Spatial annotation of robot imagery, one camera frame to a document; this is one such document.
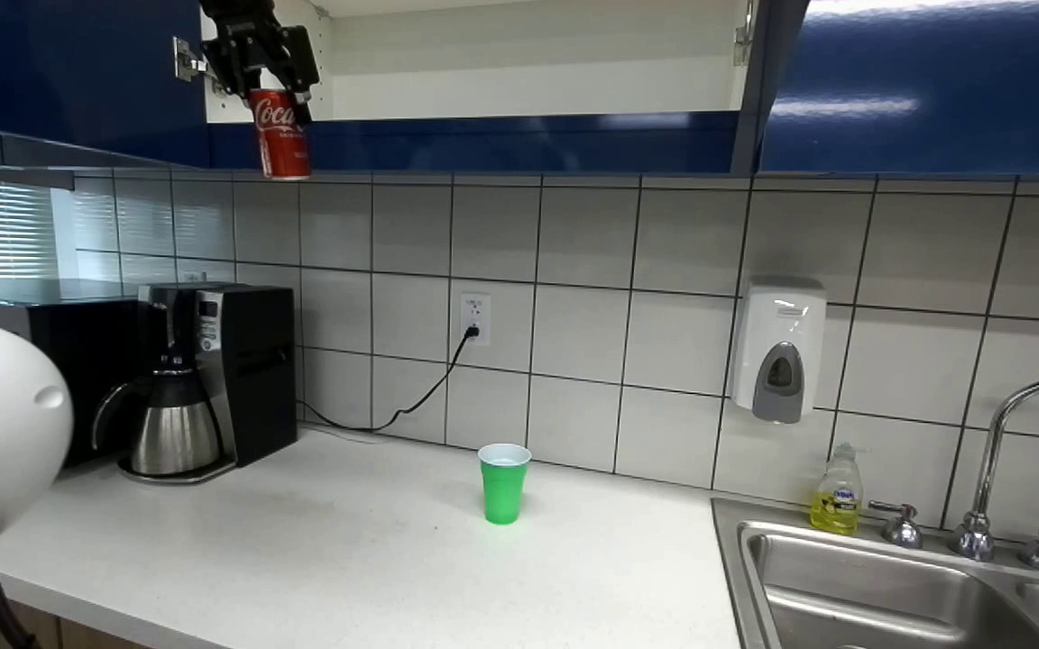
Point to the metal cabinet hinge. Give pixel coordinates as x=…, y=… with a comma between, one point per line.
x=188, y=57
x=746, y=38

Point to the black steel microwave oven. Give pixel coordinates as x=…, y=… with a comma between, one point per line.
x=87, y=346

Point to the white wall soap dispenser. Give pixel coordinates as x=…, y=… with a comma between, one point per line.
x=778, y=329

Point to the white wall outlet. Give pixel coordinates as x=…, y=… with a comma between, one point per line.
x=475, y=316

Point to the stainless steel coffee carafe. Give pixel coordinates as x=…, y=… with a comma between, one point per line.
x=171, y=433

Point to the blue cabinet door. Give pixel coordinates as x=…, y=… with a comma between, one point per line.
x=778, y=73
x=61, y=73

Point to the closed blue wall cabinet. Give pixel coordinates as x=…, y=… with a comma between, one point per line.
x=955, y=108

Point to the chrome sink faucet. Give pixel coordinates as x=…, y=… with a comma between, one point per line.
x=1002, y=418

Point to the red soda can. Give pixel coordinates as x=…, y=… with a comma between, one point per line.
x=283, y=139

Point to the black steel coffee maker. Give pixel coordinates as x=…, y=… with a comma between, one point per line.
x=254, y=360

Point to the stainless steel sink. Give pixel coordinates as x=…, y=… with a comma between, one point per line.
x=883, y=587

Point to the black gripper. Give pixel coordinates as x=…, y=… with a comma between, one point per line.
x=252, y=27

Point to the open white wall cabinet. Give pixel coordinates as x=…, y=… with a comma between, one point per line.
x=522, y=83

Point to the green plastic cup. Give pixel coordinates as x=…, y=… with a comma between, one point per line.
x=504, y=488

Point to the yellow dish soap bottle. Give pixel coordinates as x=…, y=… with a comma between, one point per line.
x=837, y=497

